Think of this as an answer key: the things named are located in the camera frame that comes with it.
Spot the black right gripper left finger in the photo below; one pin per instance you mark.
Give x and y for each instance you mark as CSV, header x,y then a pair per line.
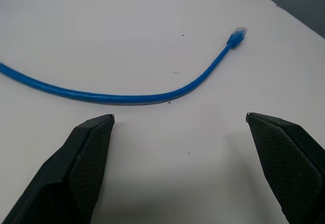
x,y
76,173

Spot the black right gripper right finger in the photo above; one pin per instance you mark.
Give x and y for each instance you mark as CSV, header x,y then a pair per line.
x,y
287,168

